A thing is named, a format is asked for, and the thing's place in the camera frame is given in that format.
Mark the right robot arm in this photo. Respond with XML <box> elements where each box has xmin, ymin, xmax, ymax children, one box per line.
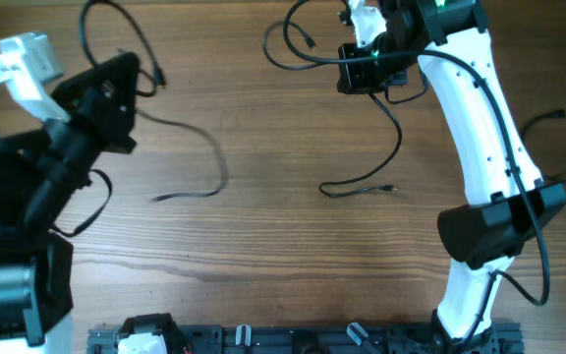
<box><xmin>338</xmin><ymin>0</ymin><xmax>566</xmax><ymax>353</ymax></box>

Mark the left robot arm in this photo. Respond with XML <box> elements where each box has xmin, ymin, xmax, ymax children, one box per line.
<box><xmin>0</xmin><ymin>52</ymin><xmax>140</xmax><ymax>353</ymax></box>

